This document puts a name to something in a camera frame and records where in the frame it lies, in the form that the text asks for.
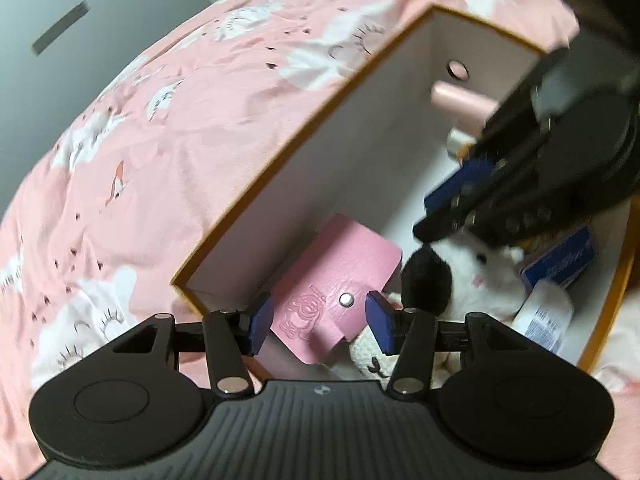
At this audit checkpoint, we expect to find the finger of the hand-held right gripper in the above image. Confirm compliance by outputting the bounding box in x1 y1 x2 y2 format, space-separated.
472 49 583 157
412 157 553 250

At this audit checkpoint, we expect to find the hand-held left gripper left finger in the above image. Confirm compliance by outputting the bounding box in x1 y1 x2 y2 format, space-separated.
100 292 277 402

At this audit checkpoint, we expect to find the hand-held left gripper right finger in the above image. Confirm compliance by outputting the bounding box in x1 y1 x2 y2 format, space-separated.
365 290 543 403

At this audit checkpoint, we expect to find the cream knit plush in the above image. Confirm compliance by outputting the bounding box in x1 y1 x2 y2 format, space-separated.
330 292 471 391

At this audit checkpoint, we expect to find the pink leather card wallet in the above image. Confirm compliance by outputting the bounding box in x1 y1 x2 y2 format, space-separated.
270 212 403 365

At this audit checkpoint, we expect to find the black white panda plush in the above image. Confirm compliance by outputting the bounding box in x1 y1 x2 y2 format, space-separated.
400 240 528 326

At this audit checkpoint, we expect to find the blue card pack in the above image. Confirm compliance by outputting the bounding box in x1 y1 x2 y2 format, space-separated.
519 225 598 291

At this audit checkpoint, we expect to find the white box with orange rim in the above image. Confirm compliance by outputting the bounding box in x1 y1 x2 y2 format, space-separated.
171 5 633 376

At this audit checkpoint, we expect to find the white printed tube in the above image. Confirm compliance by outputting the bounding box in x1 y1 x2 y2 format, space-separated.
511 280 575 356

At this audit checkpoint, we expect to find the pink printed bedsheet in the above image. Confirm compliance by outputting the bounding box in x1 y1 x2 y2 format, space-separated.
0 0 640 468

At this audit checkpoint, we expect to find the grey door handle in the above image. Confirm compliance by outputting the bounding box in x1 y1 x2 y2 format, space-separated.
31 1 92 56

